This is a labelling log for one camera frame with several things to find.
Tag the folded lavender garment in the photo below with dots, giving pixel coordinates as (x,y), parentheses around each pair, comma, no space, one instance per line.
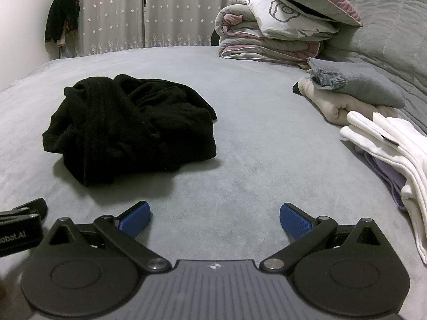
(387,173)

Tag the black t-shirt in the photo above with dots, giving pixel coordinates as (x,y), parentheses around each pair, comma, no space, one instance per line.
(133,133)

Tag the folded grey pink quilt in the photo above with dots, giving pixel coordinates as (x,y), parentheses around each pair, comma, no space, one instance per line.
(267,46)

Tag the folded grey sweater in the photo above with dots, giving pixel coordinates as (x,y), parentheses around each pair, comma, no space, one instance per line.
(367,80)

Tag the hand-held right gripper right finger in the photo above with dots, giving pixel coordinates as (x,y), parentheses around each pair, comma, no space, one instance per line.
(295,223)

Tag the hanging black garment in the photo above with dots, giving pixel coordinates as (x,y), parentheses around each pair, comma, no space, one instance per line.
(61,13)

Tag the folded white garment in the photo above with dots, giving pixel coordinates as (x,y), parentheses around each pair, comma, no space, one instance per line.
(400,153)

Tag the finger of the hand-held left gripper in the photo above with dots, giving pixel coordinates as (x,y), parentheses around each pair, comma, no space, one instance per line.
(30,207)

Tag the folded cream garment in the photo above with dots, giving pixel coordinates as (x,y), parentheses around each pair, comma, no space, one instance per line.
(323,103)

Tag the grey bed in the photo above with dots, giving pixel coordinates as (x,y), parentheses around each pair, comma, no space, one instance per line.
(250,140)

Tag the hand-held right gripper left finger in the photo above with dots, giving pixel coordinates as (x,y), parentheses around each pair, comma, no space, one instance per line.
(135,221)

